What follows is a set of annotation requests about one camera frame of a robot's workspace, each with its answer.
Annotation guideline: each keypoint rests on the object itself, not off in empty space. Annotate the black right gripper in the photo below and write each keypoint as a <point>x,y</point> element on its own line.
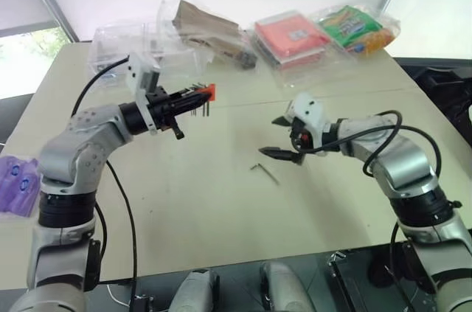
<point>298,135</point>

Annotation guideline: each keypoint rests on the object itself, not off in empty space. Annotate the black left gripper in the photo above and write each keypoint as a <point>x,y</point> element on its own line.
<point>159,105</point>

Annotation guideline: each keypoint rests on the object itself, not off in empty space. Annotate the red hex key holder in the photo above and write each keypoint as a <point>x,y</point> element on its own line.
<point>209,90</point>

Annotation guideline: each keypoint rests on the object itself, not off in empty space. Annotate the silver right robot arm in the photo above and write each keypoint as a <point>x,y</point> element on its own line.
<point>402,164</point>

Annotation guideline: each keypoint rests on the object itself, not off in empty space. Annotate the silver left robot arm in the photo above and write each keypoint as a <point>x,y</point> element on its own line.
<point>73,149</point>

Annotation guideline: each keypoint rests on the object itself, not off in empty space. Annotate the dark hex key in holder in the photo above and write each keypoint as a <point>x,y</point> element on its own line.
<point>202,110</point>
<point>194,111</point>
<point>207,108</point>

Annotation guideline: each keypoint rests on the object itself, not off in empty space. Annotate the loose dark metal hex key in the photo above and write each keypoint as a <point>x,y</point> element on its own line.
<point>268,174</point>

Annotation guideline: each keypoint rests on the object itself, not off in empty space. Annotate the clear plastic clamshell with bag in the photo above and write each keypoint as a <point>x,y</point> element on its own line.
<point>177,57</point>

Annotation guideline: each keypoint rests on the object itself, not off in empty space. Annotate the clear clamshell with red pack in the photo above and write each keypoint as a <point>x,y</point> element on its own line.
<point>295,72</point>

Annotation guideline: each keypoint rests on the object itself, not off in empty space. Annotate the brown paper bag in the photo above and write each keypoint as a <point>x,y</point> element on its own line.
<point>206,28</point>

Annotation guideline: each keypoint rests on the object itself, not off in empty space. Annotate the clear plastic box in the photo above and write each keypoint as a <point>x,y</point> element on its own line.
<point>110,46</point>

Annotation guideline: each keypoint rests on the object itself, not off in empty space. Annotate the red flat package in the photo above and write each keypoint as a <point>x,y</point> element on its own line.
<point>289,37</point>

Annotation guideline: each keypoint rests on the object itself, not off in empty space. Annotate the green orange snack bag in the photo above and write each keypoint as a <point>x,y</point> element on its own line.
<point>350,28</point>

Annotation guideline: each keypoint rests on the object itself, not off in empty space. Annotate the grey rounded shape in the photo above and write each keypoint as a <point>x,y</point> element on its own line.
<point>284,286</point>
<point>195,290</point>

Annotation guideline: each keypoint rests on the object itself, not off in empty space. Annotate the clear clamshell with snack bag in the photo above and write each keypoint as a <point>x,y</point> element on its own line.
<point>391,24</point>

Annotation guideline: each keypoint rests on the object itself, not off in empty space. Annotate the black object beside table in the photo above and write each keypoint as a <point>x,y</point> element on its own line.
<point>439,83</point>

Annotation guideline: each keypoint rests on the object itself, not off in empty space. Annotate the black box under table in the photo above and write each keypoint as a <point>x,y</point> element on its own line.
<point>365,282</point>

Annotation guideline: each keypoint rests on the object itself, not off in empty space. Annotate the purple plastic package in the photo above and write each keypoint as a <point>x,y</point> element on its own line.
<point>18,183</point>

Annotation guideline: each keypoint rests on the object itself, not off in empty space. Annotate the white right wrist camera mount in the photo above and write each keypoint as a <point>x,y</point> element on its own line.
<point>309,114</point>

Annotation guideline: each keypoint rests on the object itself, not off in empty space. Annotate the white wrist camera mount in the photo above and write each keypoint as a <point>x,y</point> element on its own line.
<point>138,72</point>
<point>309,114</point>

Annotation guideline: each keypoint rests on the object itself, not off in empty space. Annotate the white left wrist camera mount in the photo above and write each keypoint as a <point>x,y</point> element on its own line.
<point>138,72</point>

